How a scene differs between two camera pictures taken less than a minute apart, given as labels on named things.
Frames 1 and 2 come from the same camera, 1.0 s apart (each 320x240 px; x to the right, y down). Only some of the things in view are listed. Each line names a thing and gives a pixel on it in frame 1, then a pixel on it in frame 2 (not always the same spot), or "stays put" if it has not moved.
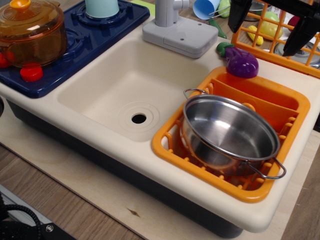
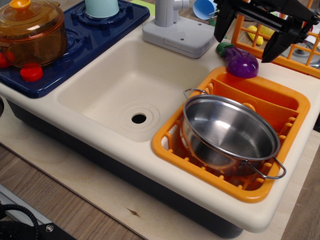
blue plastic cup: x=202 y=8 stays put
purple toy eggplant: x=240 y=63 stays put
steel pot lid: x=301 y=56 stays put
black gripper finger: x=238 y=10 → x=225 y=13
